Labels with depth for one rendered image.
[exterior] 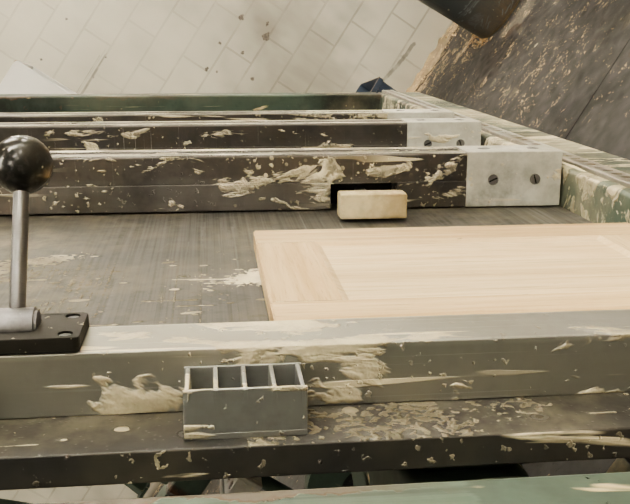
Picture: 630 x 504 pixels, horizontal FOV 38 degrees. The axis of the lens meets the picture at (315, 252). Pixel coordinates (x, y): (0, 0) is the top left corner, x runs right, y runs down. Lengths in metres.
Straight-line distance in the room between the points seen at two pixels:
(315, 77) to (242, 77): 0.48
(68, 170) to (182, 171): 0.14
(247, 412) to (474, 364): 0.15
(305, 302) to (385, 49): 5.63
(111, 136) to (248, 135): 0.22
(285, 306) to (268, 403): 0.19
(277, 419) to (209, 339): 0.07
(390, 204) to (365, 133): 0.43
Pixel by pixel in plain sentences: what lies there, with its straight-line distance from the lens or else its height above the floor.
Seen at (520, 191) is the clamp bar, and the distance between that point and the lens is 1.21.
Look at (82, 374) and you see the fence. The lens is 0.56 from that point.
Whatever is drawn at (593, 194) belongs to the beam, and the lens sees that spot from 1.14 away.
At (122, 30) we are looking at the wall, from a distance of 6.12.
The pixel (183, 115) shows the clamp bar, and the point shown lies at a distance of 1.66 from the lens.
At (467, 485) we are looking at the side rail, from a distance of 0.38.
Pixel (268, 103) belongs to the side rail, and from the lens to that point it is 2.40.
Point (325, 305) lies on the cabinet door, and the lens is 0.70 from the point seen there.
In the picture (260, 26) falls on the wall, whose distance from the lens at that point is 6.16.
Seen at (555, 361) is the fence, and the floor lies 1.09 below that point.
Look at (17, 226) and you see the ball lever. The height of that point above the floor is 1.41.
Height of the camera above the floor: 1.38
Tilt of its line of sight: 13 degrees down
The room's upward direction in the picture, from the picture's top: 58 degrees counter-clockwise
